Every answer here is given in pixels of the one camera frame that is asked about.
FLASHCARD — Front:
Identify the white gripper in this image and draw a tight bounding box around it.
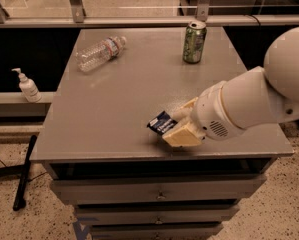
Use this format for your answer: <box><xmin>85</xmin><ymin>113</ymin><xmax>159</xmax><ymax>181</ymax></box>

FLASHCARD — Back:
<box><xmin>162</xmin><ymin>81</ymin><xmax>245</xmax><ymax>147</ymax></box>

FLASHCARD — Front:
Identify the blue rxbar blueberry wrapper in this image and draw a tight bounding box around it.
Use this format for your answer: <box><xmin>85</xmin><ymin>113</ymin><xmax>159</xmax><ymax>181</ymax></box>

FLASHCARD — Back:
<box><xmin>147</xmin><ymin>111</ymin><xmax>177</xmax><ymax>135</ymax></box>

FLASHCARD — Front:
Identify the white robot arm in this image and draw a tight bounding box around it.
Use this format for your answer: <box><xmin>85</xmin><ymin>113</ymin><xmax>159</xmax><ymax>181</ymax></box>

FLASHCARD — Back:
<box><xmin>162</xmin><ymin>27</ymin><xmax>299</xmax><ymax>147</ymax></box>

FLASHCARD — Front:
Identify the green soda can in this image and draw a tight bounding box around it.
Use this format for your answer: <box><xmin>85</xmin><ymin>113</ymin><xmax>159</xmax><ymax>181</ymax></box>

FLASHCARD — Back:
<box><xmin>183</xmin><ymin>21</ymin><xmax>207</xmax><ymax>64</ymax></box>

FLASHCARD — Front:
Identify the grey drawer cabinet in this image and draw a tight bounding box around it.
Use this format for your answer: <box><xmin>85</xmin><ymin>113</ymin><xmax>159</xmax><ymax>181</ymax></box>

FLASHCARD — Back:
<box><xmin>32</xmin><ymin>27</ymin><xmax>293</xmax><ymax>240</ymax></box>

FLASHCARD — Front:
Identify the clear plastic water bottle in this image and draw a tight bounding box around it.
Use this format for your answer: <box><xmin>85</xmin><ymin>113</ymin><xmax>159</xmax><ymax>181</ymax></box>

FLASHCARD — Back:
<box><xmin>75</xmin><ymin>36</ymin><xmax>127</xmax><ymax>72</ymax></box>

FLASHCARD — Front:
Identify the white pump lotion bottle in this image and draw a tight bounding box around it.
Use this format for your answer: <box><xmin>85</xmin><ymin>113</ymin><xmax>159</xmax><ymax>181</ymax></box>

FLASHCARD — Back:
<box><xmin>13</xmin><ymin>68</ymin><xmax>42</xmax><ymax>103</ymax></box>

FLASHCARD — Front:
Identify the black pole on floor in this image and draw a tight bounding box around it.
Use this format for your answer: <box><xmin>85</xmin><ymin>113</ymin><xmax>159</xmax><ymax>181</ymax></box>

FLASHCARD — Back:
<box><xmin>13</xmin><ymin>135</ymin><xmax>37</xmax><ymax>211</ymax></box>

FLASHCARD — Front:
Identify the grey metal window rail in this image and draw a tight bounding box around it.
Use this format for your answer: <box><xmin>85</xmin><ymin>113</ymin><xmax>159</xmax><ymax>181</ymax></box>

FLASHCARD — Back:
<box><xmin>0</xmin><ymin>0</ymin><xmax>299</xmax><ymax>28</ymax></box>

